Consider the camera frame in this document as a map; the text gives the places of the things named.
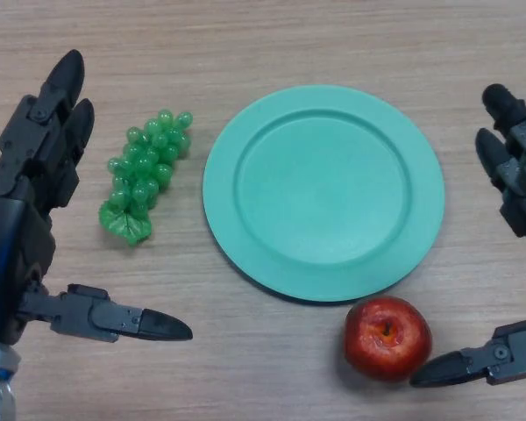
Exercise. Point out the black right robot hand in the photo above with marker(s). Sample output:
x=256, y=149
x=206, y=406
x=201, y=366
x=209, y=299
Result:
x=515, y=175

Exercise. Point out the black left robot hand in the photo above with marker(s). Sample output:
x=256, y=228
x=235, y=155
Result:
x=13, y=228

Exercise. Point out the red apple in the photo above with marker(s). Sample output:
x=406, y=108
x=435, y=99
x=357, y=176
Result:
x=386, y=338

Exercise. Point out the green plate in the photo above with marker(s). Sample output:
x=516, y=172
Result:
x=323, y=193

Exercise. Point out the green grape bunch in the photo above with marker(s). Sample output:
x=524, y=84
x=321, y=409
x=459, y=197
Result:
x=147, y=173

